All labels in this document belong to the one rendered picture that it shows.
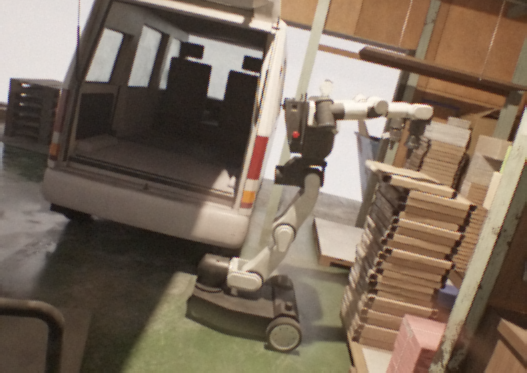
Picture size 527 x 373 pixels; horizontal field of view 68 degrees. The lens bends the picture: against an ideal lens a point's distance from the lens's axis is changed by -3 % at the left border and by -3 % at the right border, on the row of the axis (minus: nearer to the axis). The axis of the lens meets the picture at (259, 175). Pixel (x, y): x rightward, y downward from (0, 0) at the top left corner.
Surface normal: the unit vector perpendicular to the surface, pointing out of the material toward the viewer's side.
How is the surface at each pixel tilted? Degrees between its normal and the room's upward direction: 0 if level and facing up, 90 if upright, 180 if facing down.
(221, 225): 87
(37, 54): 90
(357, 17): 90
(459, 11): 90
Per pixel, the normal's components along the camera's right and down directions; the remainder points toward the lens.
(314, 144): -0.04, 0.40
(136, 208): -0.07, 0.15
